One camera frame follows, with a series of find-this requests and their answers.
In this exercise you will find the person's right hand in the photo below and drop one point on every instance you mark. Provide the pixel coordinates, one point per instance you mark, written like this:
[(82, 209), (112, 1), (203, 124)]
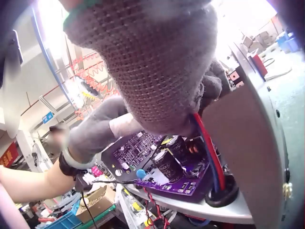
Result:
[(152, 59)]

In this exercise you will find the person's right fingers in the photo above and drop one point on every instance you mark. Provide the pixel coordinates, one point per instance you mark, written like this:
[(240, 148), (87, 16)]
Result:
[(213, 83)]

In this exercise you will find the person's left fingers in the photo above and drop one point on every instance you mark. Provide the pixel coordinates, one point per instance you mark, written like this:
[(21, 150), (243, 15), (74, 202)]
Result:
[(119, 124)]

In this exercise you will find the cardboard box of brass screws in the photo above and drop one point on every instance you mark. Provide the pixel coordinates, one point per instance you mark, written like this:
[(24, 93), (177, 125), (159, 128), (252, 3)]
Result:
[(100, 202)]

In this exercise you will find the black wrist band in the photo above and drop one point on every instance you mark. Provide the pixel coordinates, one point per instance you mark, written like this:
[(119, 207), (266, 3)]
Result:
[(69, 167)]

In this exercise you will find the person's left hand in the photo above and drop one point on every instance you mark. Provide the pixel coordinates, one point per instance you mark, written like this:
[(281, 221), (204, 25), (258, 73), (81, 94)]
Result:
[(90, 136)]

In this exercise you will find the red banner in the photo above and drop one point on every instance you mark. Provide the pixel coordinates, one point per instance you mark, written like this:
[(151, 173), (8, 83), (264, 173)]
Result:
[(8, 156)]

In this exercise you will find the person's body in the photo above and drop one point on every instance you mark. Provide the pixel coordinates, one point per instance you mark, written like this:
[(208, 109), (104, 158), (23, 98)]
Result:
[(10, 210)]

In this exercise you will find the stack of blue crates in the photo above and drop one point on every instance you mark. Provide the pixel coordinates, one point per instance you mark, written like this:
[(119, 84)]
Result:
[(288, 43)]

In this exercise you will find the purple circuit board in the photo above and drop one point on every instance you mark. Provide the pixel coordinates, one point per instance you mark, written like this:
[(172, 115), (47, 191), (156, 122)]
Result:
[(133, 150)]

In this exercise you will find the black rubber grommet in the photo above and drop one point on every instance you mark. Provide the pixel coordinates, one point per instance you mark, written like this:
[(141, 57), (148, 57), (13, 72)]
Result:
[(224, 193)]

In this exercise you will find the grey metal device case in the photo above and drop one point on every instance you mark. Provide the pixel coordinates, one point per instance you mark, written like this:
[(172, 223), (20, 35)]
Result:
[(238, 133)]

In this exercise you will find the blue plastic bin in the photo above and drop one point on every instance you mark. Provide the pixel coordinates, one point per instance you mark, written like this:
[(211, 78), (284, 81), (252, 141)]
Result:
[(64, 218)]

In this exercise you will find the blue air tube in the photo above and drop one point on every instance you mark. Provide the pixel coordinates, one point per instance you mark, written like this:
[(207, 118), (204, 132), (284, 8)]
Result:
[(51, 59)]

